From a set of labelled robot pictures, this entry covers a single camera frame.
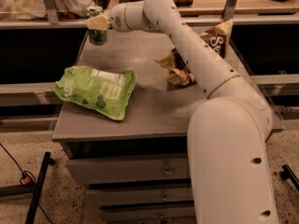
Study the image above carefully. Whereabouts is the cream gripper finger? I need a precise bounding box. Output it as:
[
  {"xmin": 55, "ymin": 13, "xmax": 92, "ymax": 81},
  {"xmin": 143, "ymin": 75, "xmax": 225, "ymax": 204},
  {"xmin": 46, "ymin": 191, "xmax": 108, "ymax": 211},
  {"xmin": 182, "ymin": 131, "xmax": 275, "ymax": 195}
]
[{"xmin": 86, "ymin": 14, "xmax": 109, "ymax": 31}]

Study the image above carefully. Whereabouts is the green soda can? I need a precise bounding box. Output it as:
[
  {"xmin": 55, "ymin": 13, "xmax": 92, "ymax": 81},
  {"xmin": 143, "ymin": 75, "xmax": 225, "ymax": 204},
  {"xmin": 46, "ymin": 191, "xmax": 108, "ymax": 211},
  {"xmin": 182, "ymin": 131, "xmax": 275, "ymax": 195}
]
[{"xmin": 85, "ymin": 6, "xmax": 107, "ymax": 46}]

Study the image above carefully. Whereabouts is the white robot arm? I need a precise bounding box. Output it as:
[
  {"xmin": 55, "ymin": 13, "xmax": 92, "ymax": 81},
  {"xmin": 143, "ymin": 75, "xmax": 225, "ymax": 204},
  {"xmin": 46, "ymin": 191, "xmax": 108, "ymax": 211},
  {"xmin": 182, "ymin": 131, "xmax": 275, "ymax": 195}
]
[{"xmin": 87, "ymin": 0, "xmax": 278, "ymax": 224}]

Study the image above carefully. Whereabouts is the white cloth on shelf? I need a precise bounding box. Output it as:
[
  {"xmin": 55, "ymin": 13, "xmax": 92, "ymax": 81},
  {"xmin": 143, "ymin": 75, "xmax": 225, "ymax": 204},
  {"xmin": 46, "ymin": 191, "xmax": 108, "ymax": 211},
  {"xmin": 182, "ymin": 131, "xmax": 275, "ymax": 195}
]
[{"xmin": 0, "ymin": 0, "xmax": 99, "ymax": 21}]

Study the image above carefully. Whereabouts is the green snack bag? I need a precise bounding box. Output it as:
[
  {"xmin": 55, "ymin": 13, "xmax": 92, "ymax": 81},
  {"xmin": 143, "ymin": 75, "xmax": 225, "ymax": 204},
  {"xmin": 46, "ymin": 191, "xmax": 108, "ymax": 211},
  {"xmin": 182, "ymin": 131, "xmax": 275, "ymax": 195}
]
[{"xmin": 53, "ymin": 66, "xmax": 136, "ymax": 120}]

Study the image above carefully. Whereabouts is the brown chip bag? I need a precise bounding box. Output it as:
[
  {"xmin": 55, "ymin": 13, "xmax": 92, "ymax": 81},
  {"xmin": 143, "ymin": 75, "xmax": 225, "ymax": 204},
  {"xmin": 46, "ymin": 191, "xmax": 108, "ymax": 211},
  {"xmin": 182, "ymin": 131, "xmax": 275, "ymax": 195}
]
[{"xmin": 157, "ymin": 20, "xmax": 234, "ymax": 87}]

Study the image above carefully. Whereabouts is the grey drawer cabinet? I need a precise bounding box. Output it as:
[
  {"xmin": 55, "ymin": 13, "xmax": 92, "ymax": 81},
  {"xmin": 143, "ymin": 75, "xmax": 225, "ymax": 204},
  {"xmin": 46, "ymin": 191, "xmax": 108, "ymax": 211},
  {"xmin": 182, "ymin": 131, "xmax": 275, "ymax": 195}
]
[{"xmin": 50, "ymin": 25, "xmax": 285, "ymax": 224}]

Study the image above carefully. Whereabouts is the black stand leg left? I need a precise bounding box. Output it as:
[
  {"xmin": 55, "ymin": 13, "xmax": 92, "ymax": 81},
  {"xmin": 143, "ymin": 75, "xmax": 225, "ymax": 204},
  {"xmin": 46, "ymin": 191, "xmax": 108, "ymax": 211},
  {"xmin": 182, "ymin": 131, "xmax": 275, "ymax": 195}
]
[{"xmin": 0, "ymin": 152, "xmax": 55, "ymax": 224}]

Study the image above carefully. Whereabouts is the black stand foot right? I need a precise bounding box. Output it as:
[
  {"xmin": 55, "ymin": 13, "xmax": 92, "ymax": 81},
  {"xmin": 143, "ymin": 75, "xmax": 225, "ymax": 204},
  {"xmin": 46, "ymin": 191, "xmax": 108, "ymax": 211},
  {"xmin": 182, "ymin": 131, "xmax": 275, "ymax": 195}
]
[{"xmin": 280, "ymin": 164, "xmax": 299, "ymax": 191}]

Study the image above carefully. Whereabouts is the grey metal shelf rail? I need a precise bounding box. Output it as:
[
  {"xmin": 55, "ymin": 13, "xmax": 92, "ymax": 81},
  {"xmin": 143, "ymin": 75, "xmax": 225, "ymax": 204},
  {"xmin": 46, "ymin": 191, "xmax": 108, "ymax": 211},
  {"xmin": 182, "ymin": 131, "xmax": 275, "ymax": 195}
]
[{"xmin": 0, "ymin": 0, "xmax": 299, "ymax": 29}]

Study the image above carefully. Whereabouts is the black floor cable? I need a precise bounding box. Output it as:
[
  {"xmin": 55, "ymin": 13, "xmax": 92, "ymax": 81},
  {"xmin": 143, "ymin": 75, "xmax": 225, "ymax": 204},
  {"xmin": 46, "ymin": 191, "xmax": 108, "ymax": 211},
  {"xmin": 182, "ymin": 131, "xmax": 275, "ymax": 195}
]
[{"xmin": 0, "ymin": 143, "xmax": 54, "ymax": 224}]

